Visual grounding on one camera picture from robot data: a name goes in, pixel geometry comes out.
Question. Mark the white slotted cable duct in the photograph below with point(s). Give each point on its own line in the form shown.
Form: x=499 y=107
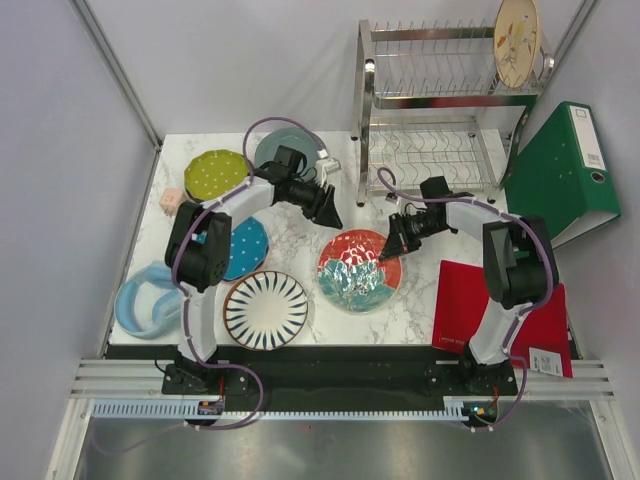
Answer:
x=443 y=409

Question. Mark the red folder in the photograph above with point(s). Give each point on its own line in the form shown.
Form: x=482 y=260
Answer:
x=462 y=298

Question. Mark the steel two-tier dish rack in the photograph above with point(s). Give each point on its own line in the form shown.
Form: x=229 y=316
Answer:
x=428 y=101

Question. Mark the light blue headphones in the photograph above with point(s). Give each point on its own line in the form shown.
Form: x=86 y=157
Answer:
x=148 y=305

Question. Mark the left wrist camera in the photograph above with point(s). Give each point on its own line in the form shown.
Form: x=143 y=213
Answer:
x=284 y=166

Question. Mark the grey-blue ceramic plate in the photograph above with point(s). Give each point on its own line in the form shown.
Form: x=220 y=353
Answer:
x=293 y=138

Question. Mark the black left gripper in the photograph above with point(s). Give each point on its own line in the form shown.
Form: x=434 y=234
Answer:
x=321 y=209

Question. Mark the pink cube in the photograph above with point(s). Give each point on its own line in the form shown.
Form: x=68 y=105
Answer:
x=171 y=199

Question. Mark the cream plate with bird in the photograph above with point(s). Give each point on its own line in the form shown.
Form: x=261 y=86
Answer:
x=516 y=41

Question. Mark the red plate with teal flower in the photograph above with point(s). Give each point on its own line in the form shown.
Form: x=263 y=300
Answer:
x=351 y=276

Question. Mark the dark plate under green plate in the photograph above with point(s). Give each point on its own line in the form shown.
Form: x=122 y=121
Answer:
x=191 y=186

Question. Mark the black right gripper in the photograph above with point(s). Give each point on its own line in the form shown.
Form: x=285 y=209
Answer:
x=398 y=241

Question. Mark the green lever arch binder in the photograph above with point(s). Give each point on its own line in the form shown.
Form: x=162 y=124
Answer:
x=561 y=176

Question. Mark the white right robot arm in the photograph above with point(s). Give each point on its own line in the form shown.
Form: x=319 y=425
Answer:
x=518 y=265

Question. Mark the green polka dot plate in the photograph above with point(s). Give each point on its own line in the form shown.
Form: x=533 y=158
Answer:
x=218 y=171

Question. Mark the white plate with blue stripes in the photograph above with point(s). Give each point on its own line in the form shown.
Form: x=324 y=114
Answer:
x=265 y=310

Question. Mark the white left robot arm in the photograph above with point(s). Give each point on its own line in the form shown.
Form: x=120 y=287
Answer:
x=199 y=246

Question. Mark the blue polka dot plate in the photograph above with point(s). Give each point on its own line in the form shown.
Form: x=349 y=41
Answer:
x=248 y=250

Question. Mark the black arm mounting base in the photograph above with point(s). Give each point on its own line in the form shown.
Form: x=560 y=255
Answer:
x=357 y=375

